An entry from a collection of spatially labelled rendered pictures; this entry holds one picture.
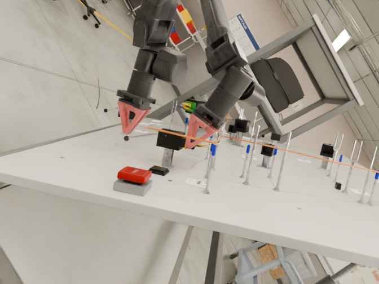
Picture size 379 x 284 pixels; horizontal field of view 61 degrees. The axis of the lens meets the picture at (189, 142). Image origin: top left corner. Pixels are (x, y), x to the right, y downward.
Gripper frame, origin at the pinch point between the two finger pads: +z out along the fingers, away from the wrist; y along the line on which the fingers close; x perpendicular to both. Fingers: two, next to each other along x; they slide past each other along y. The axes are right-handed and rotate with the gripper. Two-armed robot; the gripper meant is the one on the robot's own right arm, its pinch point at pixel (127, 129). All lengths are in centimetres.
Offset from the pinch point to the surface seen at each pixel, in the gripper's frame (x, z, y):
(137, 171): -12.0, 1.7, -20.1
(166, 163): -12.2, 4.0, -0.8
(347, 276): -361, 308, 729
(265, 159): -35.1, -1.2, 27.1
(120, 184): -10.8, 4.1, -23.1
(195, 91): 7, -11, 95
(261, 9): 61, -227, 785
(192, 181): -20.5, 3.7, -6.8
